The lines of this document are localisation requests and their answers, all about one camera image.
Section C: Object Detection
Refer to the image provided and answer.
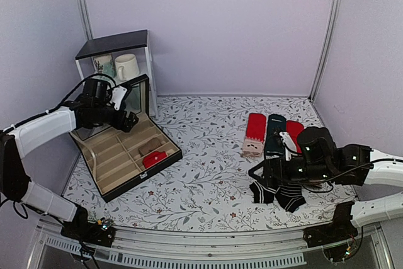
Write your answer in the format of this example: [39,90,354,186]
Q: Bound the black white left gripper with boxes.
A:
[94,100,139,132]

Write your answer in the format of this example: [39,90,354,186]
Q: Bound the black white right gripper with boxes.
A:
[249,156,332,187]

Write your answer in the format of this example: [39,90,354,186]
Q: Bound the brown ribbed sock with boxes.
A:
[139,137,166,156]

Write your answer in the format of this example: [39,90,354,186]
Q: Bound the black compartment storage box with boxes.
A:
[72,74,183,202]

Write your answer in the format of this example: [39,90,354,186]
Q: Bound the black grey striped sock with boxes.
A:
[275,185,306,213]

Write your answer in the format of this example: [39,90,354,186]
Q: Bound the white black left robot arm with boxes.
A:
[1,74,139,240]

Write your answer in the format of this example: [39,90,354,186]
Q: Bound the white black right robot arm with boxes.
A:
[248,127,402,213]

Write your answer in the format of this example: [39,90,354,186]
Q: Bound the red sock with face pattern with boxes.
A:
[241,113,266,157]

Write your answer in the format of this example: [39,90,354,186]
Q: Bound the black sock white stripes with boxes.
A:
[249,181,278,205]

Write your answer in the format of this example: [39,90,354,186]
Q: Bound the floral patterned table mat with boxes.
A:
[64,96,357,232]

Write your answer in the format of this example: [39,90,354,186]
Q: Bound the red rolled sock in box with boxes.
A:
[142,151,167,169]

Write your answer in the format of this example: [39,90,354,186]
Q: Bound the white ceramic mug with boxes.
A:
[115,54,140,81]

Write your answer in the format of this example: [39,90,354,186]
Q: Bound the dark green sock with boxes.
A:
[264,114,287,156]

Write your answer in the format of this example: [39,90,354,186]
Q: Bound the patterned ceramic mug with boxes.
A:
[93,54,116,77]

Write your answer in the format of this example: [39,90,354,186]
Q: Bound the red white sock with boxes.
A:
[286,120,305,144]

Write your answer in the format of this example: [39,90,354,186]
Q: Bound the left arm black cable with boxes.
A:
[0,73,117,219]

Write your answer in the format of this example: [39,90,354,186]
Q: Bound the white frame black top shelf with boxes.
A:
[75,30,159,118]

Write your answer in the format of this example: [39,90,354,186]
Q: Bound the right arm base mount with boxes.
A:
[303,222,358,248]

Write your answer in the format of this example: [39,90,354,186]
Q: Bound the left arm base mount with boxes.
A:
[60,216,116,248]

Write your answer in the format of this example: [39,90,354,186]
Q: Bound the right aluminium corner post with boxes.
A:
[309,0,341,103]

